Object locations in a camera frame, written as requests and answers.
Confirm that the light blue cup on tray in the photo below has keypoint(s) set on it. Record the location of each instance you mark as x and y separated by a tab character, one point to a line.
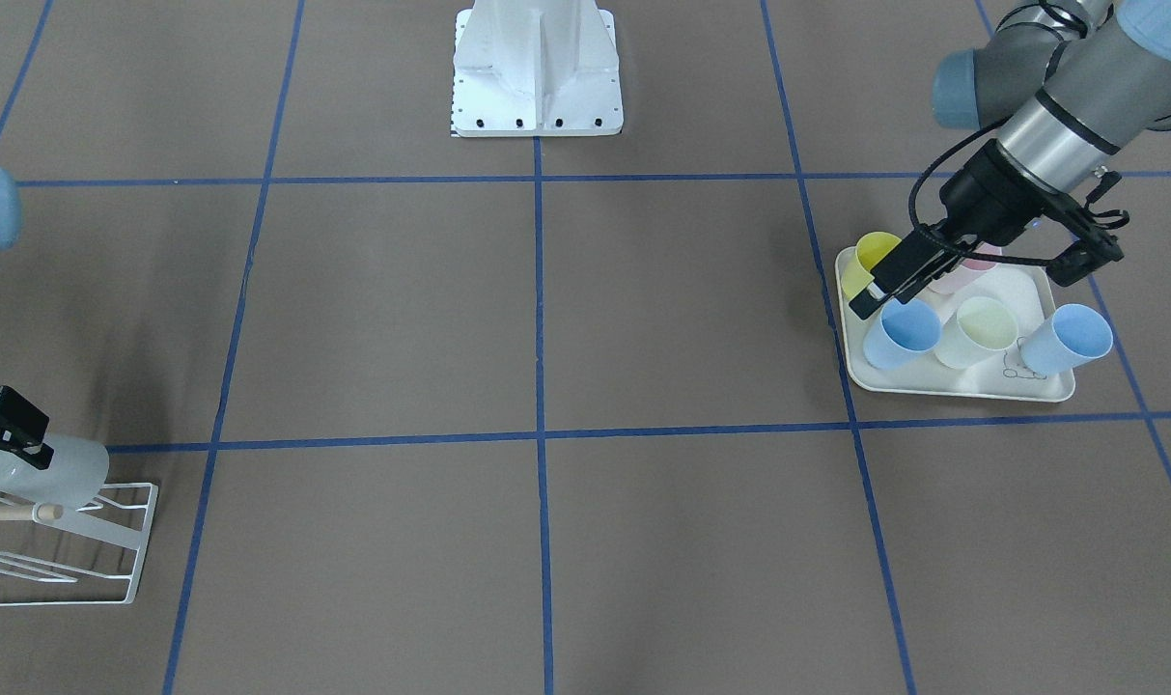
901	333

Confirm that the light blue cup off tray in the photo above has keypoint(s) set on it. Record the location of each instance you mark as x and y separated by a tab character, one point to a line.
1073	336

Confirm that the cream plastic cup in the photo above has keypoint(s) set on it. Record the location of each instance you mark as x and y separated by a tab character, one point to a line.
982	327

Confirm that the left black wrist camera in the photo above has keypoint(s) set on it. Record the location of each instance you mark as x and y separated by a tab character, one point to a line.
1094	243

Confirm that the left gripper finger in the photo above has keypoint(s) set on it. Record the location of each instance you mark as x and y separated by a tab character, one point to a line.
906	271

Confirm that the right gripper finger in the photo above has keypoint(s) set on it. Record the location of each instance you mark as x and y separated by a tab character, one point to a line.
23	428

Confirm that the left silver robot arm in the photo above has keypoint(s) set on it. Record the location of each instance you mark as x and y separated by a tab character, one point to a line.
1061	87

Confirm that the white wire cup rack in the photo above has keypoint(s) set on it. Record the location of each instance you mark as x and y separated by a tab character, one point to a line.
51	556

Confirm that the pink plastic cup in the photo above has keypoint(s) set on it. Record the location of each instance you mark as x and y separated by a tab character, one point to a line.
966	272

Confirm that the frosted white plastic cup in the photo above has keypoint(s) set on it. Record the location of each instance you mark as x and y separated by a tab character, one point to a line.
76	473

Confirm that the cream plastic tray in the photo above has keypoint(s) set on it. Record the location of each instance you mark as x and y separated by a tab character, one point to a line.
1024	291

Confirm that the white central pedestal column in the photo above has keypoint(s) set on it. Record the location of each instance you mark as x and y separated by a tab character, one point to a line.
536	69

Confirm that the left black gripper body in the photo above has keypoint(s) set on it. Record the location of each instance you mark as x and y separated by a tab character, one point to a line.
989	198

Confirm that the yellow plastic cup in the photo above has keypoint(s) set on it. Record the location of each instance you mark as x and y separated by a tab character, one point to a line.
858	261

